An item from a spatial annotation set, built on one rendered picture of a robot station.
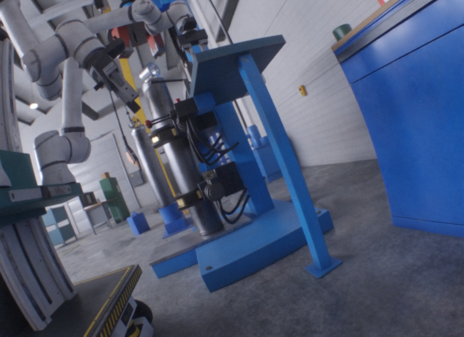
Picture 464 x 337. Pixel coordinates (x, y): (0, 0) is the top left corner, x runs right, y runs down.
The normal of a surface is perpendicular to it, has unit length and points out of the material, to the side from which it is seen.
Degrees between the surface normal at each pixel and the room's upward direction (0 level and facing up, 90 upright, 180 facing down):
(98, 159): 90
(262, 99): 90
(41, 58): 126
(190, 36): 90
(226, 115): 90
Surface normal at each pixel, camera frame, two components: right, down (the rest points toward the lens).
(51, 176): 0.33, -0.52
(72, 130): 0.61, 0.00
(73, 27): 0.51, -0.19
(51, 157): 0.68, -0.26
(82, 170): 0.21, -0.07
